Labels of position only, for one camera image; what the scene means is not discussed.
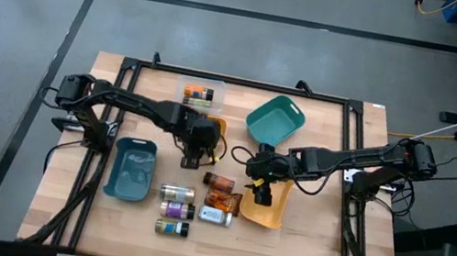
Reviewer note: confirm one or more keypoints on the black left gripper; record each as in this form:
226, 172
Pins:
201, 135

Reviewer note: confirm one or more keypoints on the white-label jar silver lid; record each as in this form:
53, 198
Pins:
214, 215

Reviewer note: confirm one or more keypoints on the orange spice jar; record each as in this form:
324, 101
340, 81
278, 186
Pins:
195, 92

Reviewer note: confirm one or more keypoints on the brown spice jar black lid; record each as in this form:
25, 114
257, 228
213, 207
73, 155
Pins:
221, 183

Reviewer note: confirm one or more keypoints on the black aluminium table frame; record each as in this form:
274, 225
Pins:
241, 82

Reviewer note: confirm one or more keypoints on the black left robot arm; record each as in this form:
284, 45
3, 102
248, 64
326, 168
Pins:
139, 106

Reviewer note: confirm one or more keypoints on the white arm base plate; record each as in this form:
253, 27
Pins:
350, 175

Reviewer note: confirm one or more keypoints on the clear plastic bin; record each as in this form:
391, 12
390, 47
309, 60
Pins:
218, 98

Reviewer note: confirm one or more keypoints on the dark teal plastic bin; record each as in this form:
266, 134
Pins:
130, 172

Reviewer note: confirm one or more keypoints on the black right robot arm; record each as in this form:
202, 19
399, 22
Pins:
344, 157

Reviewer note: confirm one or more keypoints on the blue-yellow label spice jar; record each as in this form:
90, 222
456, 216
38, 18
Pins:
170, 227

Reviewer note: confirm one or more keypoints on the green-label herb jar black lid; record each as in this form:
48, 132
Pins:
197, 103

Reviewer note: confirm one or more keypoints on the purple-label spice jar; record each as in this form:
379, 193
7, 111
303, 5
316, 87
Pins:
175, 210

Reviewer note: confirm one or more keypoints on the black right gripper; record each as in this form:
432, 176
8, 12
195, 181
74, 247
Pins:
269, 165

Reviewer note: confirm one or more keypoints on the orange-brown foil packet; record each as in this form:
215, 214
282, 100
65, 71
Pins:
223, 201

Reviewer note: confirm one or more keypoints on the small yellow plastic bin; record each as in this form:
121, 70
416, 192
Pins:
222, 123

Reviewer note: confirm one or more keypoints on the green plastic bin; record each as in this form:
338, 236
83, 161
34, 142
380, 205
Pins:
273, 121

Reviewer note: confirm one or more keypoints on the large yellow plastic bin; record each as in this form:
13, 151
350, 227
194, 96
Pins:
270, 214

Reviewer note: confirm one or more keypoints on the gold-lidded jar white label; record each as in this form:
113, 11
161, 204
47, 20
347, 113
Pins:
177, 193

